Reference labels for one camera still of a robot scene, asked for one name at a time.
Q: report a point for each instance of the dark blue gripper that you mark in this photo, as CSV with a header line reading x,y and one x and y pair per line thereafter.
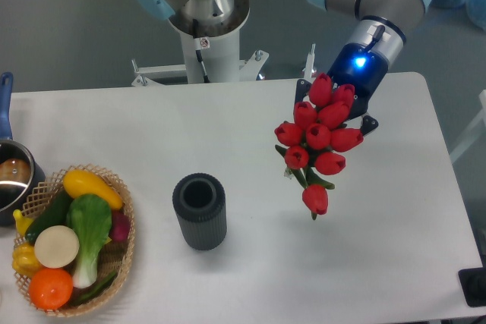
x,y
362,69

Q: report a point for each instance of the red tulip bouquet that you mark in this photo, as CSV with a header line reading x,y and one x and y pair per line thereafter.
x,y
312,145

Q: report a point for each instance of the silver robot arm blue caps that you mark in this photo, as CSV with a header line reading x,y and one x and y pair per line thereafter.
x,y
382,24

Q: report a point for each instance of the dark grey ribbed vase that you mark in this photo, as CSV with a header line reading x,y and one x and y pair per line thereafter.
x,y
199,201

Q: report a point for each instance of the black device table edge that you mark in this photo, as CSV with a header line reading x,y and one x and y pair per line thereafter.
x,y
473,286

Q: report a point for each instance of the purple red radish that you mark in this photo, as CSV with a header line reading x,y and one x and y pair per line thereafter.
x,y
121,226

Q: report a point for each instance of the green bok choy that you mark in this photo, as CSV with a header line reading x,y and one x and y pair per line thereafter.
x,y
90,217

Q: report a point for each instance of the yellow squash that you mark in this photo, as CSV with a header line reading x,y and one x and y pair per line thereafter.
x,y
80,182

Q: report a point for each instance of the green chili pepper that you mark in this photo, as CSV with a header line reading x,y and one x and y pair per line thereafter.
x,y
94,291

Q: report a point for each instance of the dark green cucumber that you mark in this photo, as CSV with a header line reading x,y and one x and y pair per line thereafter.
x,y
54,214

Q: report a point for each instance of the woven wicker basket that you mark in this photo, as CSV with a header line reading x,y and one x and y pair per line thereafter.
x,y
115,259

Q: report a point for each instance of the cream round disc food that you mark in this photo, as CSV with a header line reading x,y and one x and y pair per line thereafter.
x,y
56,247

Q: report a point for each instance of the brown bread in pan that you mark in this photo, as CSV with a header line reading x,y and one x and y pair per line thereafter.
x,y
15,170

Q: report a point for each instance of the yellow banana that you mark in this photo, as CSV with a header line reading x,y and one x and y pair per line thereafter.
x,y
22,223

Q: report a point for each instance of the dark blue saucepan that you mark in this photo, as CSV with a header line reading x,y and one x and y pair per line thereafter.
x,y
13,194

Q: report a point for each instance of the orange fruit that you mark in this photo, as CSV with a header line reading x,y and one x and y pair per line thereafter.
x,y
50,289

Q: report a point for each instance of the yellow bell pepper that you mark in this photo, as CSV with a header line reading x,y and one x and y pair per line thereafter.
x,y
24,260

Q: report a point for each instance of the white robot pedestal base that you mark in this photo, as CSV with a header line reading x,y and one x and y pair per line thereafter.
x,y
209,32

